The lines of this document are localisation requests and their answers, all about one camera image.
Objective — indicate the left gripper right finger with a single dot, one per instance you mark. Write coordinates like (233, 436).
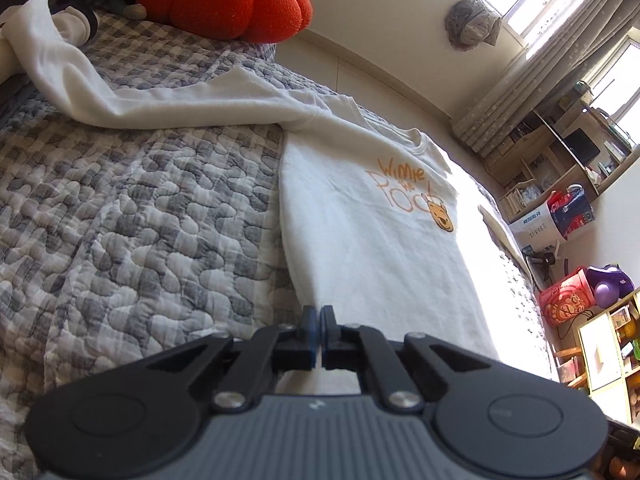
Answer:
(444, 412)

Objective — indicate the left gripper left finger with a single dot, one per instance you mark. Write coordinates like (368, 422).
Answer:
(139, 417)

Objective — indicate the white Winnie the Pooh sweatshirt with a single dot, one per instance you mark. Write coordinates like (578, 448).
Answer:
(367, 220)

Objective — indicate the red storage basket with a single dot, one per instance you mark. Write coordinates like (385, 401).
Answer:
(566, 299)

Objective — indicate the purple toy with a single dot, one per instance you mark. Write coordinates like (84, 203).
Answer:
(609, 284)

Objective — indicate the grey checked quilted bedspread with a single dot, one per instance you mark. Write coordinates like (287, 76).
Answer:
(118, 244)

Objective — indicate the black computer monitor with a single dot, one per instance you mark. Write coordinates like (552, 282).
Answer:
(580, 144)

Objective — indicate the wooden desk shelf unit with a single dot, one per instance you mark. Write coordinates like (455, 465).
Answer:
(533, 160)

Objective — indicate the cream black-cuffed garment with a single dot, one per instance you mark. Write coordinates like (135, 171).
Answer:
(76, 27)

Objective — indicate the beige patterned curtain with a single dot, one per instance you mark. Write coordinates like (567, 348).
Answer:
(543, 72)

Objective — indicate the red flower-shaped plush cushion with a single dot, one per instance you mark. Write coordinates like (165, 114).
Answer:
(225, 2)

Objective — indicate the grey hat on wall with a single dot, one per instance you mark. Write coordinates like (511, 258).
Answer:
(470, 23)

